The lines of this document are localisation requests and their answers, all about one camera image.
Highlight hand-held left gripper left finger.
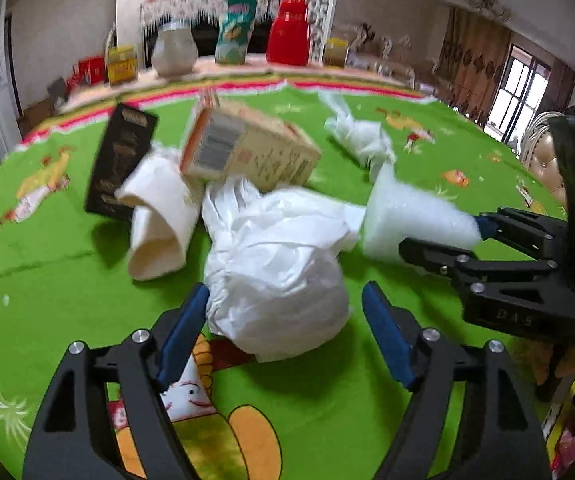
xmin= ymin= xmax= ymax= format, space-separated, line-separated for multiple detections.
xmin=22 ymin=282 xmax=211 ymax=480

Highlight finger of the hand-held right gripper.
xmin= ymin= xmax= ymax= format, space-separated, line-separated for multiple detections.
xmin=475 ymin=207 xmax=571 ymax=267
xmin=398 ymin=236 xmax=575 ymax=311

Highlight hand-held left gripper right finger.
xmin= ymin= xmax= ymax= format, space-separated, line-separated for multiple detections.
xmin=362 ymin=281 xmax=553 ymax=480

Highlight large white foam block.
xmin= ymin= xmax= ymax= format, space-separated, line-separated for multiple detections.
xmin=362 ymin=162 xmax=481 ymax=263

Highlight white plastic bag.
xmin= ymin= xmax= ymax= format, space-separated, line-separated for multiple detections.
xmin=202 ymin=177 xmax=368 ymax=364

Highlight white paper cup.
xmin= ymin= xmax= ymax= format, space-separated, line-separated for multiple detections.
xmin=115 ymin=152 xmax=204 ymax=282

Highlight black carton box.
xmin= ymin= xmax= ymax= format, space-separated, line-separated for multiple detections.
xmin=84 ymin=103 xmax=159 ymax=222

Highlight tan cardboard box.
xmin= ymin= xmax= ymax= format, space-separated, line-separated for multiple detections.
xmin=180 ymin=99 xmax=322 ymax=192

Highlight ornate tufted chair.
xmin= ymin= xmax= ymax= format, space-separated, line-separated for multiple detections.
xmin=520 ymin=110 xmax=575 ymax=211

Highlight green printed tablecloth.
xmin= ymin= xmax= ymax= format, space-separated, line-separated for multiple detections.
xmin=0 ymin=77 xmax=575 ymax=480

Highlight window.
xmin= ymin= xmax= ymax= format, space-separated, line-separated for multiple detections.
xmin=487 ymin=45 xmax=553 ymax=146

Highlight brown patterned curtain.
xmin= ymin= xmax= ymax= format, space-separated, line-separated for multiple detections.
xmin=437 ymin=7 xmax=513 ymax=126

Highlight ornate white sofa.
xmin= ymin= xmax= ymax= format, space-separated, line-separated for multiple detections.
xmin=377 ymin=35 xmax=421 ymax=90

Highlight ornate white armchair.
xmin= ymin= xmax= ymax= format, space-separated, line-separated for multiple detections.
xmin=350 ymin=22 xmax=393 ymax=72

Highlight glass jar with yellow lid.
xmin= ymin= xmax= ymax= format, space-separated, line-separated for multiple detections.
xmin=323 ymin=37 xmax=351 ymax=67

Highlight chandelier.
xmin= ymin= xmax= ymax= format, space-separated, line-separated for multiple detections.
xmin=462 ymin=0 xmax=511 ymax=23

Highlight red thermos jug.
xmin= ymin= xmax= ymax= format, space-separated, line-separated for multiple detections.
xmin=266 ymin=0 xmax=313 ymax=67

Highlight yellow label jar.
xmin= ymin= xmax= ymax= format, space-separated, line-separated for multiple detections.
xmin=106 ymin=45 xmax=138 ymax=86

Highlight red gift boxes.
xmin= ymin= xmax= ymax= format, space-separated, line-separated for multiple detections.
xmin=70 ymin=56 xmax=107 ymax=86

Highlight white ceramic jar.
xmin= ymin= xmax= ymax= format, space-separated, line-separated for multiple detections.
xmin=151 ymin=22 xmax=199 ymax=79

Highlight green snack bag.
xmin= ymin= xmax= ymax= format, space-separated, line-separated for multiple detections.
xmin=215 ymin=0 xmax=258 ymax=65

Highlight white lace cloth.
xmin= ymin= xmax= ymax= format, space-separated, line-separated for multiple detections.
xmin=140 ymin=0 xmax=228 ymax=26

